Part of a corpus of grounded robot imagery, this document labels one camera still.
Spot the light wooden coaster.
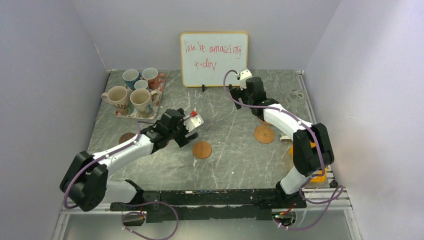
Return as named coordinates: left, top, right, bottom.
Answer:
left=192, top=141, right=212, bottom=159
left=258, top=118, right=272, bottom=126

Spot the woven rattan coaster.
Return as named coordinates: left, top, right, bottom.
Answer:
left=254, top=125, right=275, bottom=144

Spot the dark walnut wooden coaster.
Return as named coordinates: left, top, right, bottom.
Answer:
left=118, top=132, right=137, bottom=144

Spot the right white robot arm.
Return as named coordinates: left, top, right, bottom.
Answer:
left=224, top=77, right=335, bottom=208

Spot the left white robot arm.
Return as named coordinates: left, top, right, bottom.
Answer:
left=59, top=108, right=204, bottom=212

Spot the cream seahorse mug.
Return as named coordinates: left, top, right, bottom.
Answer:
left=130, top=89, right=161, bottom=116

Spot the clear tape roll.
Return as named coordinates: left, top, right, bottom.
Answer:
left=286, top=89, right=307, bottom=108

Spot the floral serving tray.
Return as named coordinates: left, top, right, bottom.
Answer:
left=115, top=73, right=166, bottom=120

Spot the orange floral mug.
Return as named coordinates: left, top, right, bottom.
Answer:
left=141, top=67, right=167, bottom=90

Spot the black whiteboard stand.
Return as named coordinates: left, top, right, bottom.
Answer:
left=200, top=84, right=234, bottom=92

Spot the small light blue mug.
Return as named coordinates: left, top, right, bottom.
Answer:
left=134, top=79, right=149, bottom=90

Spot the yellow framed whiteboard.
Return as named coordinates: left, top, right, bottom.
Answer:
left=180, top=31, right=249, bottom=88

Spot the cream coral pattern mug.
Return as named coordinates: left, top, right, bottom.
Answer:
left=101, top=86, right=130, bottom=115

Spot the teal blue mug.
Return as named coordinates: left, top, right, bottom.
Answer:
left=122, top=69, right=141, bottom=91

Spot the yellow orange object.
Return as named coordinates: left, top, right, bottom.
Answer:
left=289, top=145, right=328, bottom=183

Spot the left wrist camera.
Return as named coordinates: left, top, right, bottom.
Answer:
left=183, top=110, right=204, bottom=132

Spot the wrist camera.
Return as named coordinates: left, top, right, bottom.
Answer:
left=183, top=110, right=204, bottom=132
left=236, top=68, right=253, bottom=90

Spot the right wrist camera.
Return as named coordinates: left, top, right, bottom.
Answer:
left=236, top=68, right=253, bottom=90

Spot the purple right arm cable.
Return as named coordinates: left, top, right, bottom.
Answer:
left=222, top=69, right=345, bottom=232

